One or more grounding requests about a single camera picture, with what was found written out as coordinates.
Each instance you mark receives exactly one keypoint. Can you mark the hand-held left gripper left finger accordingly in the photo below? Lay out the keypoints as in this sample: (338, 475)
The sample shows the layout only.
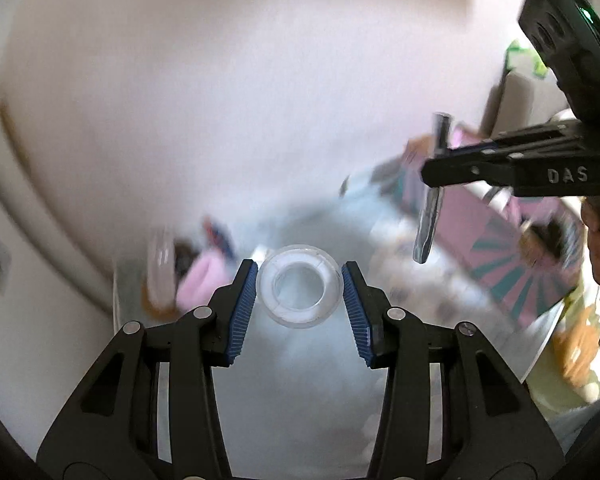
(242, 310)

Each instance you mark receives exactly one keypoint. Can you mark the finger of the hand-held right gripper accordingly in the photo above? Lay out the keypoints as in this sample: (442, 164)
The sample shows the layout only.
(510, 141)
(470, 170)

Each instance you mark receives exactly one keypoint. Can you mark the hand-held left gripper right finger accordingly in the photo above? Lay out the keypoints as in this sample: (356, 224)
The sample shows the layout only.
(356, 310)

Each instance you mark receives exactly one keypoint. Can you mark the clear tape roll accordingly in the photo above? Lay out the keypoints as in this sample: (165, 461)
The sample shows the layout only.
(330, 305)

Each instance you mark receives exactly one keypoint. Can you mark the silver pen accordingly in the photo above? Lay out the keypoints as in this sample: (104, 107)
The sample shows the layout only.
(430, 215)

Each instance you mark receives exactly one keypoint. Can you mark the pink striped cardboard box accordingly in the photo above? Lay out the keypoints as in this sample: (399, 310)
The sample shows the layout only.
(500, 260)

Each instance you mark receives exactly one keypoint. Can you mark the beige furniture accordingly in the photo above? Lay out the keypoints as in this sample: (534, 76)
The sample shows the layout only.
(520, 105)

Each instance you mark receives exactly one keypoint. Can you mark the pink towel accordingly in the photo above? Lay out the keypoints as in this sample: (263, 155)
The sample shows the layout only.
(202, 275)

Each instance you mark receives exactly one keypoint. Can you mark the dark brown object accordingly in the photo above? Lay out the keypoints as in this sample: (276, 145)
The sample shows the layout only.
(182, 257)

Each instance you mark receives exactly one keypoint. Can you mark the blue red small box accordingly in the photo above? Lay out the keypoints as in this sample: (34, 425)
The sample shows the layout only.
(217, 232)

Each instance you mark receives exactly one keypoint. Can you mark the green plush object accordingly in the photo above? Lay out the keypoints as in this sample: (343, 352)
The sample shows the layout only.
(522, 57)

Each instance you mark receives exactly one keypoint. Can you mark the blue floral tablecloth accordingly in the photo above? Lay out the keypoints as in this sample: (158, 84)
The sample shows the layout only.
(300, 385)

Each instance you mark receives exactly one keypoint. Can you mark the translucent white item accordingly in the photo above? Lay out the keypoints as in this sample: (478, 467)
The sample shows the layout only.
(159, 265)

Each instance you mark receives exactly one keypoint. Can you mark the yellow floral cloth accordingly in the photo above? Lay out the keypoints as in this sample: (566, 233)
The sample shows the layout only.
(575, 355)

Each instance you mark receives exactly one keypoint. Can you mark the grey pants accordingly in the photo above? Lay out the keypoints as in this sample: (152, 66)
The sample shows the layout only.
(567, 425)

